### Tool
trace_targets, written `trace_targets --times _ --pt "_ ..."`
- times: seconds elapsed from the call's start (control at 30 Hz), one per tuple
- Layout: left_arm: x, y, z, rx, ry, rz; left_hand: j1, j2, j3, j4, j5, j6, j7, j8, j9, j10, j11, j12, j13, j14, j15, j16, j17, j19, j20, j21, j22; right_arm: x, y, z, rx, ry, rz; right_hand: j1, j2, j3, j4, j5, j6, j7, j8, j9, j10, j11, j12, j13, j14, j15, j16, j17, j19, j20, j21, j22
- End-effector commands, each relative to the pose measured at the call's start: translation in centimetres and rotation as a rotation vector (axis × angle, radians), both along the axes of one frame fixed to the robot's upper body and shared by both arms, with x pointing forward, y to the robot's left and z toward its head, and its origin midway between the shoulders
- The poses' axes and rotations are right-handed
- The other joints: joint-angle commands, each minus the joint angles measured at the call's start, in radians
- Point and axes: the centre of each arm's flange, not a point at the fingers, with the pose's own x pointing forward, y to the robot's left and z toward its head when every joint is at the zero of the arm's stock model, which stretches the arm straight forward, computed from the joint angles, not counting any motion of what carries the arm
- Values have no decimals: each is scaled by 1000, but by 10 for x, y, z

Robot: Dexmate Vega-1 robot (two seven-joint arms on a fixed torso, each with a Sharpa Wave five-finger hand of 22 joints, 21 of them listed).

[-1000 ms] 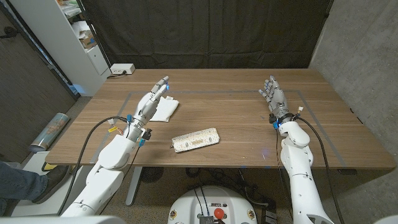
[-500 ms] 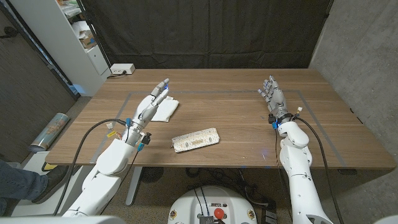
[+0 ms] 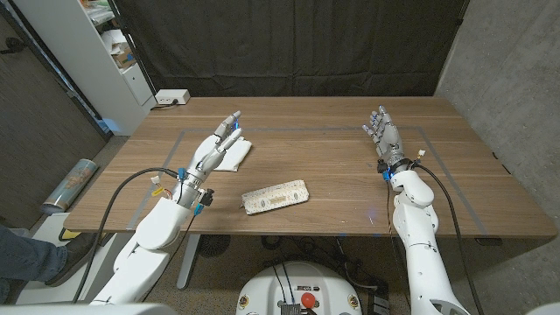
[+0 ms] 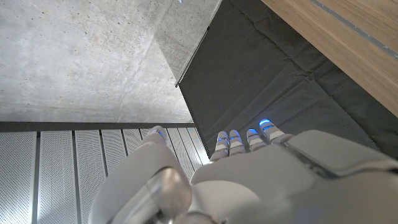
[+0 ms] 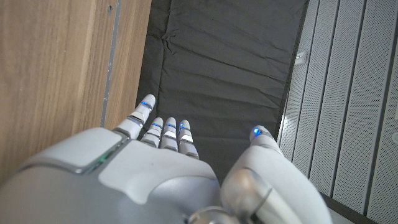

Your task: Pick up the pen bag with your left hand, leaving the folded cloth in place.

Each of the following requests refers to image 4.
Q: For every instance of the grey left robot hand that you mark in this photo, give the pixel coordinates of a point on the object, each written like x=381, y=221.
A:
x=264, y=186

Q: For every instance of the black curtain backdrop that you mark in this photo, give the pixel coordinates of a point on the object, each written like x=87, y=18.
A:
x=255, y=68

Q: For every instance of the light wooden panel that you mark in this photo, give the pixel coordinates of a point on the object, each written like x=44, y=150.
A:
x=357, y=29

